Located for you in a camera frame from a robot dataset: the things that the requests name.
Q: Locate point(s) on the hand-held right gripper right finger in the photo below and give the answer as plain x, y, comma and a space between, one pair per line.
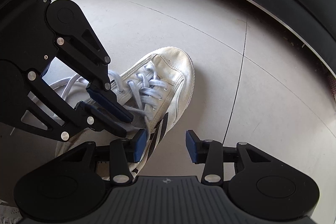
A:
191, 146

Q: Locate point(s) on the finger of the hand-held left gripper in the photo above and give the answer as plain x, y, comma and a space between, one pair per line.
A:
110, 125
105, 103

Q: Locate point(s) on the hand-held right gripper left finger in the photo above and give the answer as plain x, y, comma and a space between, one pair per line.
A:
140, 146

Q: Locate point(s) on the white shoelace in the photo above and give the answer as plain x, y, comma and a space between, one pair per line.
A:
153, 91

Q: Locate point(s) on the white canvas shoe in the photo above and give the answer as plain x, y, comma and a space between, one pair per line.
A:
173, 61

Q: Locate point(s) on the white mesh sneaker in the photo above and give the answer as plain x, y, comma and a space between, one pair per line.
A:
9, 213

